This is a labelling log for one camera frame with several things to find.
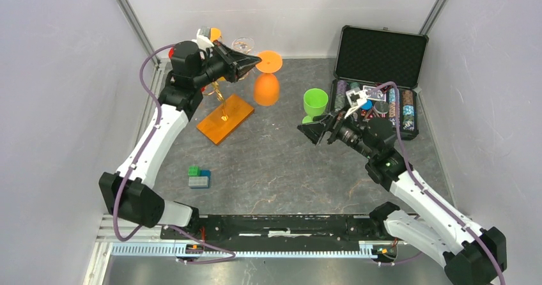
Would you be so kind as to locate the grey toy brick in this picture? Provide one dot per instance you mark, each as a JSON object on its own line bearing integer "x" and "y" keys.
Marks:
{"x": 199, "y": 182}

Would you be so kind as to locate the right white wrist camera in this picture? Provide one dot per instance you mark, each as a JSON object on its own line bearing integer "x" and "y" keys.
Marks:
{"x": 356, "y": 99}

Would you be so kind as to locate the clear wine glass back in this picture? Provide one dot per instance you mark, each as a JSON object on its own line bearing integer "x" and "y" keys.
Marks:
{"x": 244, "y": 45}

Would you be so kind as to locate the blue poker chip disc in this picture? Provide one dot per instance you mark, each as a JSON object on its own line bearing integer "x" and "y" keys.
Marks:
{"x": 366, "y": 105}

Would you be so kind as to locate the black poker chip case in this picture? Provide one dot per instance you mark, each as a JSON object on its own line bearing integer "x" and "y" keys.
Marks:
{"x": 367, "y": 58}

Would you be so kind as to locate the yellow-orange plastic wine glass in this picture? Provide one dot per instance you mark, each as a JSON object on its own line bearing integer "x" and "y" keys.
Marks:
{"x": 215, "y": 35}

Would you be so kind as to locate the orange plastic wine glass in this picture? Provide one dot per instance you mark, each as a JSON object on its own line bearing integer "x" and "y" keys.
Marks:
{"x": 267, "y": 87}

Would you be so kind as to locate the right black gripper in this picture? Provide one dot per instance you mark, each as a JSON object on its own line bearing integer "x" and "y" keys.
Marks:
{"x": 314, "y": 130}

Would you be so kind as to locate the green plastic wine glass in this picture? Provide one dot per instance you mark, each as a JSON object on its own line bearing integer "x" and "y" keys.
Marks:
{"x": 315, "y": 102}

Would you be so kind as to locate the playing card deck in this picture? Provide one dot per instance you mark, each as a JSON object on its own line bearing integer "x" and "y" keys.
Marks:
{"x": 373, "y": 94}

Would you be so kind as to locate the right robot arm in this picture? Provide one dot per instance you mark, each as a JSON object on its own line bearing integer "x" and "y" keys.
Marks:
{"x": 468, "y": 253}

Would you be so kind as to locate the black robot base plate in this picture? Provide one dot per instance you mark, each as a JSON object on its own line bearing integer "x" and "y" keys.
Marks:
{"x": 288, "y": 233}

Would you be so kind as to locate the blue toy brick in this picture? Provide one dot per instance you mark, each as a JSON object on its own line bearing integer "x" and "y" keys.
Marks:
{"x": 205, "y": 173}

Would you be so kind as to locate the green toy brick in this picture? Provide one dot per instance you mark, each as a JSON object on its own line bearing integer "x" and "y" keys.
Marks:
{"x": 194, "y": 171}

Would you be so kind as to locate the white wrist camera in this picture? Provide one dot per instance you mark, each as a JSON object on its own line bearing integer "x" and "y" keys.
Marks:
{"x": 203, "y": 40}
{"x": 356, "y": 99}

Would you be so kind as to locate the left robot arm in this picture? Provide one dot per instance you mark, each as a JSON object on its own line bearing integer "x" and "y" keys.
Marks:
{"x": 128, "y": 192}

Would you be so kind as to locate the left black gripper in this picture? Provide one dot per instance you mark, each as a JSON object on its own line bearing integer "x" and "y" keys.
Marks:
{"x": 236, "y": 64}

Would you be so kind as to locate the gold wire glass rack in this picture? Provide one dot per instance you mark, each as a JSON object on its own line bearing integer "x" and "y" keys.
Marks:
{"x": 217, "y": 92}

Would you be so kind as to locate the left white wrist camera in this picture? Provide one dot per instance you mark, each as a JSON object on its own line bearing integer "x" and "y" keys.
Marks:
{"x": 203, "y": 40}

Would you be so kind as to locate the wooden rack base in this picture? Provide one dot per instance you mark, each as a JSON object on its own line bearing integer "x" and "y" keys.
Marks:
{"x": 217, "y": 130}

